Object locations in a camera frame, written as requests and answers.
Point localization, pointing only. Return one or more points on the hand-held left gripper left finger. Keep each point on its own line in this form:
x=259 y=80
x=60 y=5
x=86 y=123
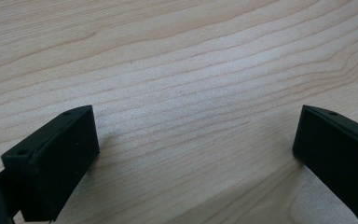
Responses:
x=52 y=161

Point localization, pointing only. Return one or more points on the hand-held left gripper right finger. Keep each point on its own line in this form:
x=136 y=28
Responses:
x=335 y=155

